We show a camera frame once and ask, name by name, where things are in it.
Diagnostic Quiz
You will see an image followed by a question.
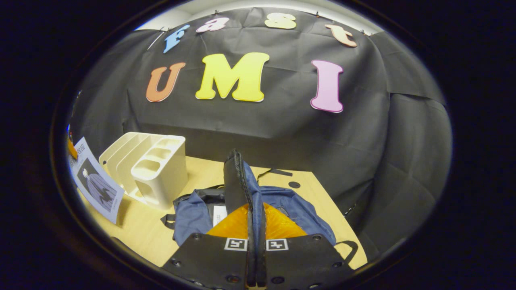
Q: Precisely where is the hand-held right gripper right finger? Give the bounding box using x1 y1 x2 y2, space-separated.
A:
258 203 355 290

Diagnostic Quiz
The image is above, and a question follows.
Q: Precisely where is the white plastic bookshelf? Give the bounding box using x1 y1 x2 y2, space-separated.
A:
99 132 189 211

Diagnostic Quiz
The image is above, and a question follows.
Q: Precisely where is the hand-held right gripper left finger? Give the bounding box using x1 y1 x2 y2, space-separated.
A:
161 203 252 290

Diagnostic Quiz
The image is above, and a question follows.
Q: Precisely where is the black backdrop cloth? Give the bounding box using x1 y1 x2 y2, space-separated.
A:
69 7 452 262

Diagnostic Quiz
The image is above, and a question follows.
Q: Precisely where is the grey book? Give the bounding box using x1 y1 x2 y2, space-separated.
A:
69 137 125 224

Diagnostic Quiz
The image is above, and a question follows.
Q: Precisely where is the blue schoolbag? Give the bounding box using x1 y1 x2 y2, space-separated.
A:
160 149 359 287

